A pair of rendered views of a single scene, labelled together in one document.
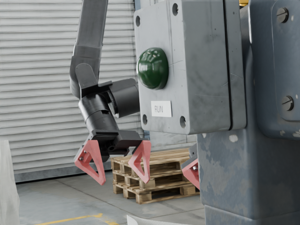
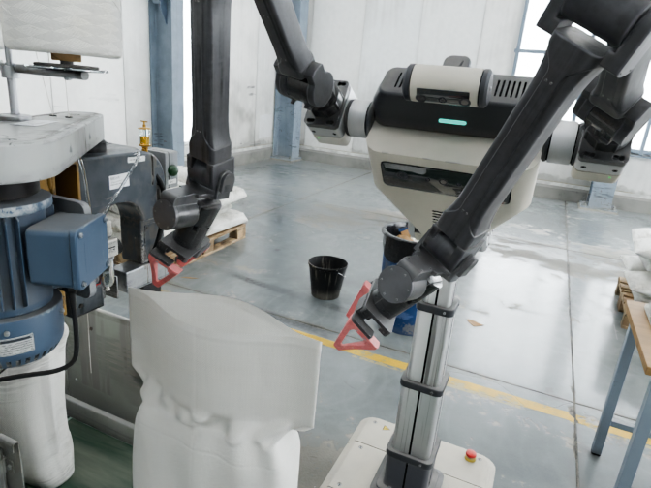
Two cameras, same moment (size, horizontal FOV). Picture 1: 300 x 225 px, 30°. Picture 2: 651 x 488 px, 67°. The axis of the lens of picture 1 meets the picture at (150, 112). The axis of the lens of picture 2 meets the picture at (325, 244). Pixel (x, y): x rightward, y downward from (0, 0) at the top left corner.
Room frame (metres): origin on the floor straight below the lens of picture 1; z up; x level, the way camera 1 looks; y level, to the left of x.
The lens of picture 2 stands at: (1.59, -0.51, 1.53)
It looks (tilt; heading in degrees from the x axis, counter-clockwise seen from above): 18 degrees down; 139
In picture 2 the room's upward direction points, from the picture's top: 5 degrees clockwise
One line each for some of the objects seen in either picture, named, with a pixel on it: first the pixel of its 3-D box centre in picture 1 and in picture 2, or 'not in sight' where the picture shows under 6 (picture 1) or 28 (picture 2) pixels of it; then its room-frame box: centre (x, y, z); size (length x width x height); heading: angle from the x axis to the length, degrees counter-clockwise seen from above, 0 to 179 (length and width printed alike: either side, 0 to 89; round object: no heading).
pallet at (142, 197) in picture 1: (172, 185); not in sight; (6.49, -0.21, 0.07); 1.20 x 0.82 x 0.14; 114
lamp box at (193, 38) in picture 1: (187, 66); (160, 167); (0.40, -0.03, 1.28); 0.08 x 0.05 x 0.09; 26
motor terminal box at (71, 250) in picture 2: not in sight; (71, 256); (0.83, -0.34, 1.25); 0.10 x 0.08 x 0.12; 141
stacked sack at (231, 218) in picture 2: not in sight; (211, 221); (-2.41, 1.59, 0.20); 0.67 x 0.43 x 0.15; 116
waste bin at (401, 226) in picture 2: not in sight; (412, 278); (-0.32, 1.96, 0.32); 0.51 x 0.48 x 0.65; 116
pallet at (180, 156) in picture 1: (170, 160); not in sight; (6.46, -0.20, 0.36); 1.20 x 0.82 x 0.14; 112
